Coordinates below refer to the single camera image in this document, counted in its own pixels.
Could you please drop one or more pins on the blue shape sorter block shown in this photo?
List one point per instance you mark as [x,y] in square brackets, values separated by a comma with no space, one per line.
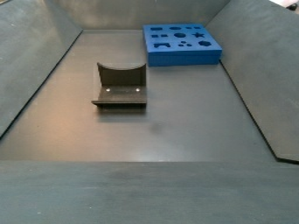
[179,45]

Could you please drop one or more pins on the black curved holder stand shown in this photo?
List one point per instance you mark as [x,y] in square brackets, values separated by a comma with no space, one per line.
[121,86]

